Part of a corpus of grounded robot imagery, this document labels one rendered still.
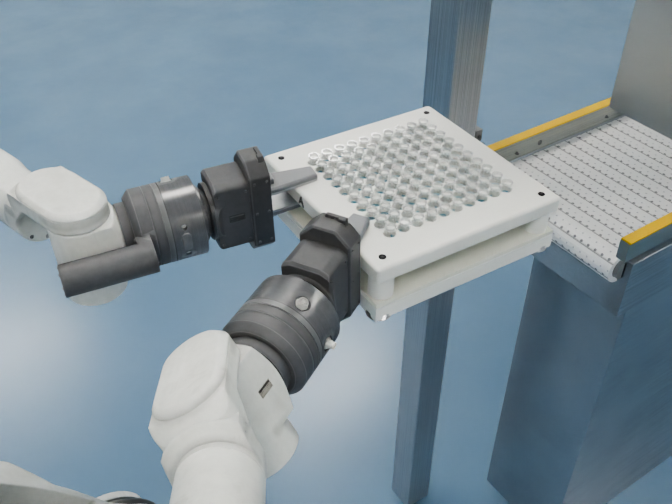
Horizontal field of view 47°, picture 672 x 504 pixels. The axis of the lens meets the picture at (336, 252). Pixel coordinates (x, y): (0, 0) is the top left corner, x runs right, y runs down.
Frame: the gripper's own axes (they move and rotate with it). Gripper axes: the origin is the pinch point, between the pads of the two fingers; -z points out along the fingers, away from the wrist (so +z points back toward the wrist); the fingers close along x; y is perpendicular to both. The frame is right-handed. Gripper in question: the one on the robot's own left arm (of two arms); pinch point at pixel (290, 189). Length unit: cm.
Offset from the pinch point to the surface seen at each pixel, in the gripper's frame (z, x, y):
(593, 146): -58, 18, -15
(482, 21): -34.4, -7.3, -16.1
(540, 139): -49, 16, -17
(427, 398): -31, 70, -15
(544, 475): -51, 88, 0
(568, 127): -55, 15, -18
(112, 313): 22, 106, -105
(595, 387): -53, 56, 4
